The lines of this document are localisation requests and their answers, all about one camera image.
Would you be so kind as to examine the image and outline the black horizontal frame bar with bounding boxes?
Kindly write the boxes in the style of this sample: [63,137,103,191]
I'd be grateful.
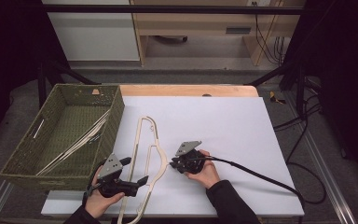
[41,4,304,16]

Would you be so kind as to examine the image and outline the black desk cables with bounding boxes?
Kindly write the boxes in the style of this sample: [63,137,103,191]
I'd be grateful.
[251,1,286,66]

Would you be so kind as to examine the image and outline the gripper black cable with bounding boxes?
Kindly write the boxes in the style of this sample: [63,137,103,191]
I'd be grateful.
[192,155,328,208]
[85,166,103,200]

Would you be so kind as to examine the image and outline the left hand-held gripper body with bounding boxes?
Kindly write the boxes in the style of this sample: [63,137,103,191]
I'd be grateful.
[96,152,139,199]

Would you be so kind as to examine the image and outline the white cabinet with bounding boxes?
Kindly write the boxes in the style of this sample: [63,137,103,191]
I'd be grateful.
[42,0,141,63]

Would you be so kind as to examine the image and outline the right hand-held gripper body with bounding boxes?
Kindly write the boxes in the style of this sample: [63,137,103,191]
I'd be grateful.
[175,140,205,175]

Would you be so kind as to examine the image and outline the black curtain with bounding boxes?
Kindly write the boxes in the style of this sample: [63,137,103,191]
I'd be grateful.
[0,0,69,150]
[287,0,358,188]

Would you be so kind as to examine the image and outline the black floor cables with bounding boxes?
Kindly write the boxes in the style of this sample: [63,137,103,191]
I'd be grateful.
[272,92,323,132]

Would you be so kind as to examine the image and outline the white table sheet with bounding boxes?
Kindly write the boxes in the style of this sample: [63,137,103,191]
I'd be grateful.
[40,95,306,218]

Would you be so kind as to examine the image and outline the olive green woven basket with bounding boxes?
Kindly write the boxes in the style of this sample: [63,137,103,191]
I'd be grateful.
[0,83,126,192]

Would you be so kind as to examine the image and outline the white wall socket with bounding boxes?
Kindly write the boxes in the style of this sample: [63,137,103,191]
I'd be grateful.
[246,0,271,7]

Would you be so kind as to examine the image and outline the black metal stand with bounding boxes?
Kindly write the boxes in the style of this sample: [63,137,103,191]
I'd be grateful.
[37,59,102,108]
[245,60,307,116]

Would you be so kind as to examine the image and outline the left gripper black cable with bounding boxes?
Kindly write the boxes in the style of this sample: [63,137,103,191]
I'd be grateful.
[85,166,103,200]

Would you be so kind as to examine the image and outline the grey drawer handle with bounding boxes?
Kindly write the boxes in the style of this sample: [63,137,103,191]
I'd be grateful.
[225,26,252,35]

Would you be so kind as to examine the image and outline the person's right hand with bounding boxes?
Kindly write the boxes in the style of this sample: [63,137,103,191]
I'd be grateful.
[185,149,221,189]

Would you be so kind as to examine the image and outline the yellow and black tool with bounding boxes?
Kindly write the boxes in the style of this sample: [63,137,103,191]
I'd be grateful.
[268,91,287,105]

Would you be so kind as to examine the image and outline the beige clothes hanger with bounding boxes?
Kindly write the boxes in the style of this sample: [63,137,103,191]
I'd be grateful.
[116,116,171,224]
[36,109,111,176]

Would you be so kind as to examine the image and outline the person's left hand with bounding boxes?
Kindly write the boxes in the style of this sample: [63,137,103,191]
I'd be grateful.
[84,175,125,219]

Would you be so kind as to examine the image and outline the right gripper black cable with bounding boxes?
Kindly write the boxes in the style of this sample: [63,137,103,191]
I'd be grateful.
[192,155,328,208]

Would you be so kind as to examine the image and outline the light wooden desk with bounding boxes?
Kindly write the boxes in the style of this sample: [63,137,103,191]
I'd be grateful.
[130,0,306,67]

